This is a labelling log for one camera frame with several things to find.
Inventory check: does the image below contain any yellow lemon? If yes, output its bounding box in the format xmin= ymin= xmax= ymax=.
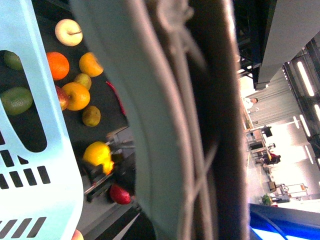
xmin=82 ymin=141 xmax=114 ymax=175

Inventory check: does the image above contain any teal plastic shopping basket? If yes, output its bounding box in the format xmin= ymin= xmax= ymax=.
xmin=0 ymin=0 xmax=84 ymax=240

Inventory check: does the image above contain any red chili pepper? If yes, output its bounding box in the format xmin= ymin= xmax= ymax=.
xmin=105 ymin=80 xmax=127 ymax=117

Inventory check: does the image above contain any brown kiwi fruit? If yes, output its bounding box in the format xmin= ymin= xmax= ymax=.
xmin=81 ymin=105 xmax=101 ymax=127

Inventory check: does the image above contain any yellow orange mango fruit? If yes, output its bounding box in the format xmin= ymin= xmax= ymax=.
xmin=62 ymin=82 xmax=91 ymax=111

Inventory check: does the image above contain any red apple front centre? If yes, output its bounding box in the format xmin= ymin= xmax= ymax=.
xmin=109 ymin=184 xmax=131 ymax=205

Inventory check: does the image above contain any person in white shirt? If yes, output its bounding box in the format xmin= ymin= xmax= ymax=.
xmin=242 ymin=97 xmax=259 ymax=110

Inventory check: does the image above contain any red apple with stem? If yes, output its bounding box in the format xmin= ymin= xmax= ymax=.
xmin=55 ymin=85 xmax=69 ymax=111

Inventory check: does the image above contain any orange tangerine centre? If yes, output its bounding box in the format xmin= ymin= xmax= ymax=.
xmin=46 ymin=51 xmax=70 ymax=81

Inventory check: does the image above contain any pale yellow apple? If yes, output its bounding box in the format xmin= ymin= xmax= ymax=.
xmin=54 ymin=19 xmax=83 ymax=47

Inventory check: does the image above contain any pale peach fruit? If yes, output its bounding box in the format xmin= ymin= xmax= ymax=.
xmin=71 ymin=229 xmax=84 ymax=240

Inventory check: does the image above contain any dark green lime right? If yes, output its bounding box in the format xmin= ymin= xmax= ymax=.
xmin=0 ymin=87 xmax=33 ymax=116

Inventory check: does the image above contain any grey basket handle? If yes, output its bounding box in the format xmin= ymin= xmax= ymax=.
xmin=70 ymin=0 xmax=250 ymax=240

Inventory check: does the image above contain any black metal shelf frame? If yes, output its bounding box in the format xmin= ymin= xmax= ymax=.
xmin=232 ymin=0 xmax=320 ymax=91

